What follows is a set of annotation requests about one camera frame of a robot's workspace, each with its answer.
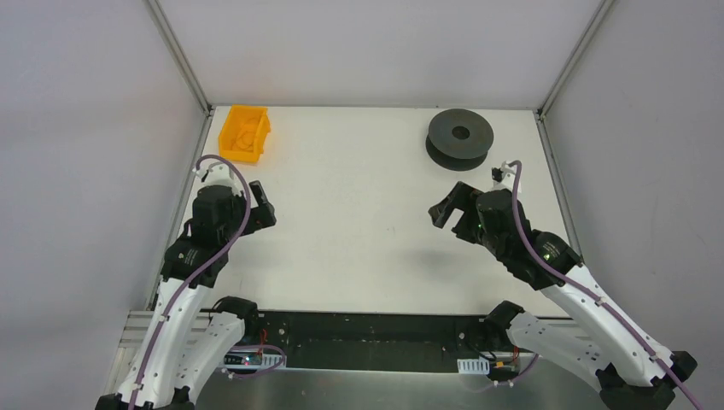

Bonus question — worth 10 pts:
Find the right white cable duct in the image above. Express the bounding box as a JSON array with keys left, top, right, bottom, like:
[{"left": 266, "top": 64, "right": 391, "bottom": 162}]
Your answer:
[{"left": 457, "top": 357, "right": 490, "bottom": 376}]

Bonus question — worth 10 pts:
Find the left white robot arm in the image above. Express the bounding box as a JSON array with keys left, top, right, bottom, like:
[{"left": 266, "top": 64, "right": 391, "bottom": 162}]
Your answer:
[{"left": 96, "top": 181, "right": 277, "bottom": 409}]

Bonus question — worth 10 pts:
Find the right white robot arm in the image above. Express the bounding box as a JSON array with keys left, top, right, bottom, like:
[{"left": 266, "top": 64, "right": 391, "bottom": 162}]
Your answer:
[{"left": 429, "top": 182, "right": 698, "bottom": 409}]

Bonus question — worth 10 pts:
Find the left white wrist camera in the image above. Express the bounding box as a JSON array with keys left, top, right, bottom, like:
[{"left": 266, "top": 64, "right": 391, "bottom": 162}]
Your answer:
[{"left": 194, "top": 162, "right": 236, "bottom": 189}]

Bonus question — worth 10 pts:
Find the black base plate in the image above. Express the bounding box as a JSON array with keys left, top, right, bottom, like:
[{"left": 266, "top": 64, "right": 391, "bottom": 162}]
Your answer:
[{"left": 240, "top": 310, "right": 515, "bottom": 373}]

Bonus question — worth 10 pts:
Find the orange plastic bin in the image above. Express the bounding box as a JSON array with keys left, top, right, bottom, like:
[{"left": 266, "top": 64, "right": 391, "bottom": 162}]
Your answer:
[{"left": 218, "top": 105, "right": 271, "bottom": 164}]

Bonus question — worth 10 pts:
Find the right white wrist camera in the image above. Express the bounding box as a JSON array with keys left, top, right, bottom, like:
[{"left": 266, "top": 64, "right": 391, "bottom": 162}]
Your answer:
[{"left": 491, "top": 162, "right": 521, "bottom": 195}]

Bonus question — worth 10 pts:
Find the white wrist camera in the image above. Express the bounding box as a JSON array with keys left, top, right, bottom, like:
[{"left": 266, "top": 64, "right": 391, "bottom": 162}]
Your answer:
[
  {"left": 194, "top": 162, "right": 236, "bottom": 189},
  {"left": 491, "top": 162, "right": 521, "bottom": 195}
]

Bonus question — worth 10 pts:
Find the black cable spool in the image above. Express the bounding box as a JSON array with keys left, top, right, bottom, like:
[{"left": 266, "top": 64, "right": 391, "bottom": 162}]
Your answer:
[{"left": 425, "top": 108, "right": 494, "bottom": 172}]

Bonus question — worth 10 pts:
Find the left white cable duct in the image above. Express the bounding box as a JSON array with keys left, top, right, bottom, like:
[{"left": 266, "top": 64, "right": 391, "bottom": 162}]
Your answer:
[{"left": 223, "top": 352, "right": 286, "bottom": 372}]

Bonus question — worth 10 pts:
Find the white cable duct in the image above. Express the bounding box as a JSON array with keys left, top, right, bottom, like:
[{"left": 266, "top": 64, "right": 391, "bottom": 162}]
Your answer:
[
  {"left": 457, "top": 357, "right": 490, "bottom": 376},
  {"left": 223, "top": 352, "right": 286, "bottom": 372}
]

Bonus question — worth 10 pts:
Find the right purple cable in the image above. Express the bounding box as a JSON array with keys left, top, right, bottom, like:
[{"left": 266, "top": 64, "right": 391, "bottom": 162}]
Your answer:
[{"left": 505, "top": 161, "right": 705, "bottom": 410}]

